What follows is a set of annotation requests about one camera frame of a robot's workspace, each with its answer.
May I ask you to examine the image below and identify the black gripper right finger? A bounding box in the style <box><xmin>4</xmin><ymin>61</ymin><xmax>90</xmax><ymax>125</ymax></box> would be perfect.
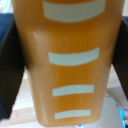
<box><xmin>111</xmin><ymin>17</ymin><xmax>128</xmax><ymax>101</ymax></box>

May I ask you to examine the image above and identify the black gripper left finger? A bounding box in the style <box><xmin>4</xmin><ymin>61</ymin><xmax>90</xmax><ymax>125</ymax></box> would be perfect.
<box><xmin>0</xmin><ymin>15</ymin><xmax>26</xmax><ymax>120</ymax></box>

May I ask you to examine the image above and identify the orange bottle with white label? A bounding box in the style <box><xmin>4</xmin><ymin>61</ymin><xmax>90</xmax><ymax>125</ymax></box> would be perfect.
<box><xmin>11</xmin><ymin>0</ymin><xmax>125</xmax><ymax>127</ymax></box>

